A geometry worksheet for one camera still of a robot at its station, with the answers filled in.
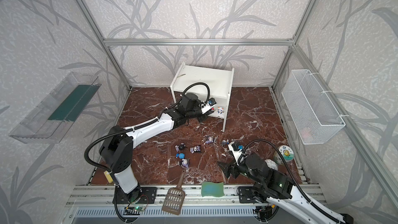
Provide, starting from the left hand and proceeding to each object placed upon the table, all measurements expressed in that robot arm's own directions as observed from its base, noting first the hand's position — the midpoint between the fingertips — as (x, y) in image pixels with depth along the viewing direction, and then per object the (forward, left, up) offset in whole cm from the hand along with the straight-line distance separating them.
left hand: (213, 104), depth 84 cm
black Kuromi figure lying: (-17, +18, -17) cm, 30 cm away
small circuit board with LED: (-46, +36, -20) cm, 62 cm away
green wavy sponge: (-38, 0, -20) cm, 43 cm away
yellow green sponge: (-33, +53, -19) cm, 66 cm away
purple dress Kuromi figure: (-13, +2, -18) cm, 22 cm away
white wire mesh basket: (-18, -40, +15) cm, 47 cm away
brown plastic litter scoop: (-43, +18, -17) cm, 50 cm away
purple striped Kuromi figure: (-26, +15, -17) cm, 35 cm away
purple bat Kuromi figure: (-18, +9, -18) cm, 27 cm away
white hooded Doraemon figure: (-3, -4, -1) cm, 5 cm away
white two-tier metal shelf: (+4, -3, +13) cm, 14 cm away
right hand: (-25, -5, -5) cm, 26 cm away
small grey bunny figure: (-15, -7, -18) cm, 24 cm away
